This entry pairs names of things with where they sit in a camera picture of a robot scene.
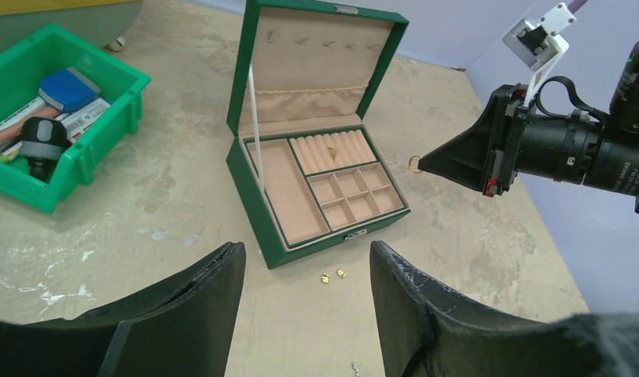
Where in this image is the blue eraser block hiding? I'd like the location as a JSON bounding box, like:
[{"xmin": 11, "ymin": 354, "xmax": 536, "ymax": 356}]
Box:
[{"xmin": 38, "ymin": 67, "xmax": 101, "ymax": 112}]

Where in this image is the black grey marker cap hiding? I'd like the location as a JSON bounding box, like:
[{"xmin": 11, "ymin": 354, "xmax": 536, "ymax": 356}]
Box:
[{"xmin": 19, "ymin": 116, "xmax": 68, "ymax": 181}]

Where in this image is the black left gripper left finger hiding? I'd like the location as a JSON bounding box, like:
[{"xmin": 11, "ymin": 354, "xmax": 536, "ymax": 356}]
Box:
[{"xmin": 0, "ymin": 242, "xmax": 246, "ymax": 376}]

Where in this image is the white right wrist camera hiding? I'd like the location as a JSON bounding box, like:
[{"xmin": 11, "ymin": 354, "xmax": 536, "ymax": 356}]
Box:
[{"xmin": 502, "ymin": 2, "xmax": 576, "ymax": 108}]

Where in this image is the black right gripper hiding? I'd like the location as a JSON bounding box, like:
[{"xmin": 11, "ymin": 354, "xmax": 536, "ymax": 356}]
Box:
[{"xmin": 417, "ymin": 82, "xmax": 603, "ymax": 197}]

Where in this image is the green plastic bin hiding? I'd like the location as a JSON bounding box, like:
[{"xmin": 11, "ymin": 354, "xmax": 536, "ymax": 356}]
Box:
[{"xmin": 0, "ymin": 23, "xmax": 152, "ymax": 215}]

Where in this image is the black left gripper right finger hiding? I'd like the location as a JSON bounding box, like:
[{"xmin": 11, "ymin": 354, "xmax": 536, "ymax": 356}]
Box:
[{"xmin": 369, "ymin": 241, "xmax": 639, "ymax": 376}]

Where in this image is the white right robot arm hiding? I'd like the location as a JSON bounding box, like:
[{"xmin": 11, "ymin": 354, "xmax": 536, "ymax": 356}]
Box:
[{"xmin": 410, "ymin": 41, "xmax": 639, "ymax": 214}]

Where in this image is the small silver earring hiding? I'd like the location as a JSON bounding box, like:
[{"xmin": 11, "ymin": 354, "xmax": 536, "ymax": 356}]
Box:
[{"xmin": 351, "ymin": 362, "xmax": 362, "ymax": 377}]

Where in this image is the green jewelry box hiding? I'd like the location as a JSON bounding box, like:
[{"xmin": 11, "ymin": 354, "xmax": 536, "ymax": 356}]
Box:
[{"xmin": 226, "ymin": 1, "xmax": 410, "ymax": 269}]

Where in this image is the green jewelry tray insert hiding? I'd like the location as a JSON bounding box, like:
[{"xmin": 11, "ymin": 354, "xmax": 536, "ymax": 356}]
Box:
[{"xmin": 241, "ymin": 126, "xmax": 409, "ymax": 253}]

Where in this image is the white drawer cabinet orange yellow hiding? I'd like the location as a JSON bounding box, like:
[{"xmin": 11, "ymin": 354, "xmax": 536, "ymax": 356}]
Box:
[{"xmin": 0, "ymin": 1, "xmax": 144, "ymax": 53}]

